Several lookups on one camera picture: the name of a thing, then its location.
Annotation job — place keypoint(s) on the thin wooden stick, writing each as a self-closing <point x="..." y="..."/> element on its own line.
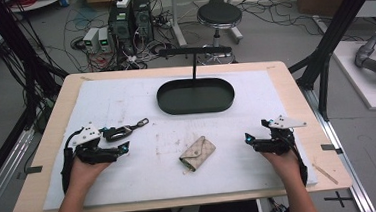
<point x="325" y="174"/>

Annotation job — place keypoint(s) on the person's right hand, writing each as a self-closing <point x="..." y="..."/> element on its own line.
<point x="284" y="165"/>

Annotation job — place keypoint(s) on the white foam mat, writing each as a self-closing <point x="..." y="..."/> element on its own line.
<point x="167" y="167"/>

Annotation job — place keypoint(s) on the white power supply unit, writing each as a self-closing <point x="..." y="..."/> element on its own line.
<point x="91" y="40"/>
<point x="104" y="40"/>

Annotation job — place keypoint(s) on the black tape strip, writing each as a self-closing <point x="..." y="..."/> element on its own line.
<point x="331" y="147"/>
<point x="33" y="170"/>

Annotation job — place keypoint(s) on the black computer tower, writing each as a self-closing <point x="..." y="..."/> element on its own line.
<point x="121" y="23"/>
<point x="143" y="17"/>

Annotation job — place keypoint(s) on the black metal frame post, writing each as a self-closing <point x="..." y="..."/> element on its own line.
<point x="336" y="32"/>

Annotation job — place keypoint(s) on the beige patterned key pouch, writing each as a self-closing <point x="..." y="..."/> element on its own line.
<point x="197" y="153"/>

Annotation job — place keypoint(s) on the aluminium rail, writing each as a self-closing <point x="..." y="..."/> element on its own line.
<point x="343" y="162"/>
<point x="3" y="169"/>

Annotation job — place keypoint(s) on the small white box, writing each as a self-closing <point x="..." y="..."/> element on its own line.
<point x="124" y="0"/>

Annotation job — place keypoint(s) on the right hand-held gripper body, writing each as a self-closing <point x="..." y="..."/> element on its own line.
<point x="282" y="123"/>

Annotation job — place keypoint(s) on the black oval tray with hanger stand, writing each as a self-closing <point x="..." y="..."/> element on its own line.
<point x="195" y="97"/>

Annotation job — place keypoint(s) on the black round stool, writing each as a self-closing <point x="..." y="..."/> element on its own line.
<point x="219" y="15"/>

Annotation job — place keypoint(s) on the white platform board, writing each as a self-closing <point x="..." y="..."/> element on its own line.
<point x="364" y="77"/>

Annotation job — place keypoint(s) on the black tape cross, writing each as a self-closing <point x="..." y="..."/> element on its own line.
<point x="339" y="198"/>

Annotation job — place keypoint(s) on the person's left hand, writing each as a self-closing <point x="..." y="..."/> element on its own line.
<point x="84" y="175"/>

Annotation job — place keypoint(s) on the white metal table leg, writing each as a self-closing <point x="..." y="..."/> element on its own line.
<point x="177" y="20"/>

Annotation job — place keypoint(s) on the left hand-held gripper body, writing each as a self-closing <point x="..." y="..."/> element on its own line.
<point x="88" y="135"/>

